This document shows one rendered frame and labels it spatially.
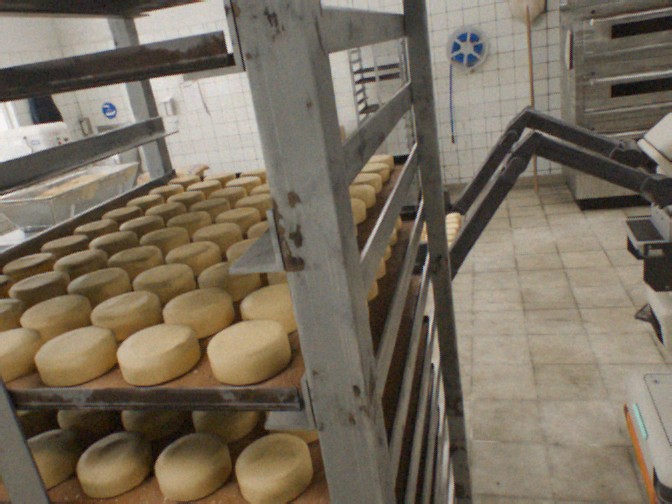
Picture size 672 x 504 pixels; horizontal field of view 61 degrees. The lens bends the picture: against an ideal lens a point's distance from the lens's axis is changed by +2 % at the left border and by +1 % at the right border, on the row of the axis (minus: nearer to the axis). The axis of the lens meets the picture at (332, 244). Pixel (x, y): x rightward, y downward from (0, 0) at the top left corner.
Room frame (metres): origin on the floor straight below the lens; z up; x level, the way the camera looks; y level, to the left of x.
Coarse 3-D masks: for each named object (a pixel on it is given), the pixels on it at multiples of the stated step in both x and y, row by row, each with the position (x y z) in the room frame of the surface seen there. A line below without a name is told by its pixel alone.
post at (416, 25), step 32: (416, 0) 0.83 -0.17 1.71; (416, 32) 0.83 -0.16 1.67; (416, 64) 0.83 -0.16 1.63; (416, 96) 0.83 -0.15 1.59; (416, 128) 0.83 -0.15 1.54; (448, 256) 0.84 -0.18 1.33; (448, 288) 0.83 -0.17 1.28; (448, 320) 0.83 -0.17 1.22; (448, 352) 0.83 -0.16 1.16; (448, 384) 0.83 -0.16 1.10; (448, 416) 0.83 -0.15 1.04
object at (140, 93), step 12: (108, 24) 0.96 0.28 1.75; (120, 24) 0.95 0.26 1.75; (132, 24) 0.97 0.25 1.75; (120, 36) 0.96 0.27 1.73; (132, 36) 0.96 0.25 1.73; (132, 84) 0.96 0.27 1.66; (144, 84) 0.96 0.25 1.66; (132, 96) 0.96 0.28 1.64; (144, 96) 0.95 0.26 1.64; (132, 108) 0.96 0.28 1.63; (144, 108) 0.95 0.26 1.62; (156, 108) 0.98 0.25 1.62; (156, 144) 0.95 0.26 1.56; (156, 156) 0.95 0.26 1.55; (168, 156) 0.98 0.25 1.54; (156, 168) 0.96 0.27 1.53; (168, 168) 0.97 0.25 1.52
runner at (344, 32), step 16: (224, 0) 0.25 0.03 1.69; (336, 16) 0.43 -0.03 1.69; (352, 16) 0.49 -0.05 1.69; (368, 16) 0.56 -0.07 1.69; (384, 16) 0.66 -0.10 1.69; (400, 16) 0.80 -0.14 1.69; (336, 32) 0.42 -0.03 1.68; (352, 32) 0.48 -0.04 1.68; (368, 32) 0.55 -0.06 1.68; (384, 32) 0.65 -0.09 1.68; (400, 32) 0.78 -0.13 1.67; (240, 48) 0.25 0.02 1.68; (336, 48) 0.42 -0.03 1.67; (352, 48) 0.47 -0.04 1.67; (240, 64) 0.25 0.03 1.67
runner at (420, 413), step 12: (432, 312) 0.82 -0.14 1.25; (432, 324) 0.79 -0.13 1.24; (432, 336) 0.77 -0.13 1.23; (432, 348) 0.75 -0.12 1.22; (420, 384) 0.67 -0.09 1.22; (420, 396) 0.60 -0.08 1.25; (420, 408) 0.58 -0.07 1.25; (420, 420) 0.57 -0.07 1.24; (420, 432) 0.56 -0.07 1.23; (420, 444) 0.55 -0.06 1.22; (408, 480) 0.47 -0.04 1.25; (408, 492) 0.45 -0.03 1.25
